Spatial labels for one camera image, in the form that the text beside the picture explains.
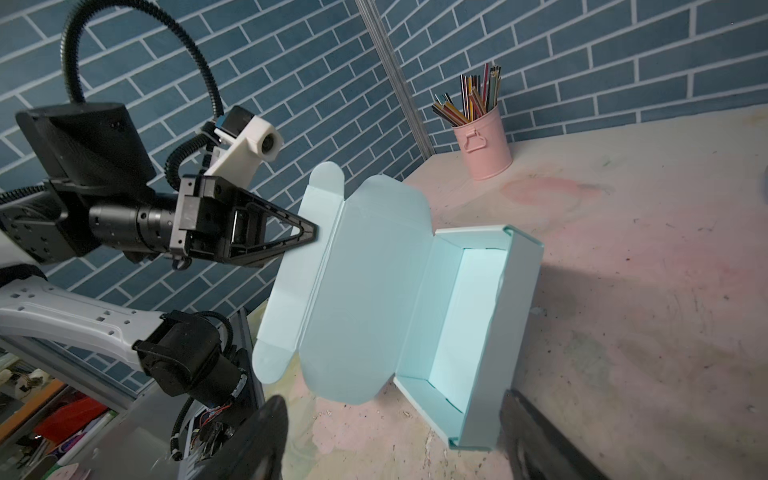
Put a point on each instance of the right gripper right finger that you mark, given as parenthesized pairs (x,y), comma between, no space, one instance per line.
(536,449)

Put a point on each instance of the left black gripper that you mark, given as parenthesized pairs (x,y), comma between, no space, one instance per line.
(217,221)

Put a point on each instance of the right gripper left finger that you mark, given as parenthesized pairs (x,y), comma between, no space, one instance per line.
(257,448)

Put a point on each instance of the mint green paper box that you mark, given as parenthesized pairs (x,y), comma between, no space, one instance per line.
(380,296)

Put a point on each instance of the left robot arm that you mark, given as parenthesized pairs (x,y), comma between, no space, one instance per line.
(97,193)

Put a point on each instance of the pink pencil cup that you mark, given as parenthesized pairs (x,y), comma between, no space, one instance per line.
(483,146)

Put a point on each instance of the bundle of coloured pencils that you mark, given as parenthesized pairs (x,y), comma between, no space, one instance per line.
(479,95)

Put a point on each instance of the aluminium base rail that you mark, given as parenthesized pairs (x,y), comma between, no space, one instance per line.
(90,384)

